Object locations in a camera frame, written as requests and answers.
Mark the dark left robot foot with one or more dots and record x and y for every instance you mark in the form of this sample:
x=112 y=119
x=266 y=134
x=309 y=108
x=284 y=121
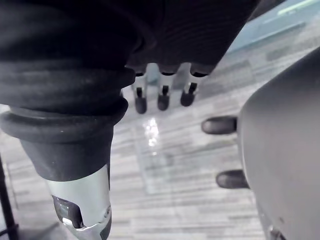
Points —
x=231 y=179

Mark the dark robot foot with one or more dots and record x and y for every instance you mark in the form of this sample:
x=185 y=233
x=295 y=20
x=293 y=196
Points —
x=231 y=179
x=217 y=125

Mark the dark right robot foot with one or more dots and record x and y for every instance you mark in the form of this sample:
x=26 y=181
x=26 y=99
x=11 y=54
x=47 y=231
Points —
x=217 y=125

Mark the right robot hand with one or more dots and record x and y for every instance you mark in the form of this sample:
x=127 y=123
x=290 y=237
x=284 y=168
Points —
x=75 y=50

